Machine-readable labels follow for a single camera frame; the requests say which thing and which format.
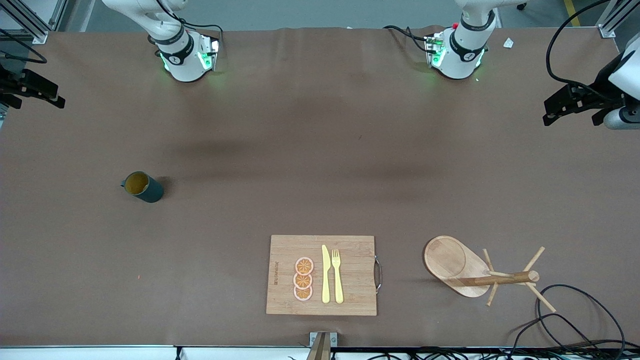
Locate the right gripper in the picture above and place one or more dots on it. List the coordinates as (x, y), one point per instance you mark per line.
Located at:
(11, 83)

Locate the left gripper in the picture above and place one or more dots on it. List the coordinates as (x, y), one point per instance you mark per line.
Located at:
(593, 97)

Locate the dark teal ribbed cup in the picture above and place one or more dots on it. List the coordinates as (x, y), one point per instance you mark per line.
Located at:
(150, 190)

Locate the wooden cup rack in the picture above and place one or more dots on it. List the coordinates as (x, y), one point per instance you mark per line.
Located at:
(447, 260)

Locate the white paper scrap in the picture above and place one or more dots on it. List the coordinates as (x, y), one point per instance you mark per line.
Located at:
(508, 43)

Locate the brown table cover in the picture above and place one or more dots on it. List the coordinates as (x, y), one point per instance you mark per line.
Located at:
(320, 150)

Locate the wooden cutting board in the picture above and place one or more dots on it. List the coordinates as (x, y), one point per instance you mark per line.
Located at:
(355, 280)

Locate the yellow plastic fork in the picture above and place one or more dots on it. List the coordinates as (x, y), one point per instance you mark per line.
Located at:
(338, 285)

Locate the yellow plastic knife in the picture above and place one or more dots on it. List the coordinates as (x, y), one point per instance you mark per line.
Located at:
(326, 280)

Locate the orange slice toy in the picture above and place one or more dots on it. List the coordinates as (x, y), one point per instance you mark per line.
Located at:
(302, 294)
(303, 265)
(302, 281)

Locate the aluminium frame post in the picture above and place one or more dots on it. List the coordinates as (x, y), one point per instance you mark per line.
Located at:
(40, 36)
(606, 31)

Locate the grey metal bracket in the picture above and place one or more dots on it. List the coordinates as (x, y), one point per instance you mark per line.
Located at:
(334, 339)

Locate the brown camera pole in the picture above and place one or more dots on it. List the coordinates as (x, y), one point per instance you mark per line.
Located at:
(320, 350)

